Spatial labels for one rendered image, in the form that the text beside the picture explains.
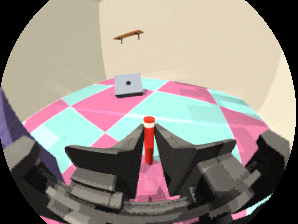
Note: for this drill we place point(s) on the grey sloped panel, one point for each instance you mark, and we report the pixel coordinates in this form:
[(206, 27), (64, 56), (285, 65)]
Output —
[(128, 84)]

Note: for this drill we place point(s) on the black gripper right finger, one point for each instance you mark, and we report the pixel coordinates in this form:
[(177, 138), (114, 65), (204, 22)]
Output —
[(179, 157)]

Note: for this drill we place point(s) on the dark red peg with white band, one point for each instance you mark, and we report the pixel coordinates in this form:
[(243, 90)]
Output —
[(150, 127)]

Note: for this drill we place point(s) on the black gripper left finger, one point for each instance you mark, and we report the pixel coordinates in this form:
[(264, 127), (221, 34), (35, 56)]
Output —
[(122, 160)]

